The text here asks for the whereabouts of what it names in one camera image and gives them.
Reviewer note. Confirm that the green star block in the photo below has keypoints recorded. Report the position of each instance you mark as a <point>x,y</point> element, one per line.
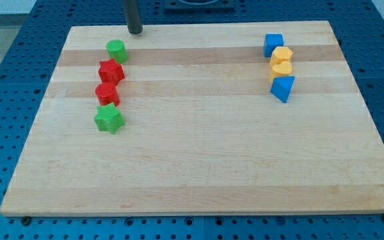
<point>108,118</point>

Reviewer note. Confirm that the red star block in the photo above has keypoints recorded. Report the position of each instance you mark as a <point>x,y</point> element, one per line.
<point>111,71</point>

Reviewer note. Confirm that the light wooden board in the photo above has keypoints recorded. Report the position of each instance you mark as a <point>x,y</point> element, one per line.
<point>203,134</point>

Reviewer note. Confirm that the red cylinder block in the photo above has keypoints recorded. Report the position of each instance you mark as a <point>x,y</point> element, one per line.
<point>107,93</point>

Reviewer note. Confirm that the blue triangle block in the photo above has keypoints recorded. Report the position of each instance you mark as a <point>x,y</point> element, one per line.
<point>281,87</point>

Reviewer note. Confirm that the green cylinder block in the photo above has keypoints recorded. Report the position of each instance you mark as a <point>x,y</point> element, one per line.
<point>116,50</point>

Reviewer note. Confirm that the yellow heart block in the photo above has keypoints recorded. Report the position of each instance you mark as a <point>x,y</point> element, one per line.
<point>283,69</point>

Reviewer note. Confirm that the yellow hexagon block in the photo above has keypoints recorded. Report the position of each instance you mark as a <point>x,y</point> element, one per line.
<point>280,54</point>

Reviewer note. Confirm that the blue cube block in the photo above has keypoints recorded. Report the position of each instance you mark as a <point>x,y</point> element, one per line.
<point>271,41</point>

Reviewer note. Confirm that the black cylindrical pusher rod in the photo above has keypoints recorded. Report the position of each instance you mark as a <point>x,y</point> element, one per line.
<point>132,16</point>

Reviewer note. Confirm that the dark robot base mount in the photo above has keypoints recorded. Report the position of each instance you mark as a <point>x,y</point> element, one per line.
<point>198,5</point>

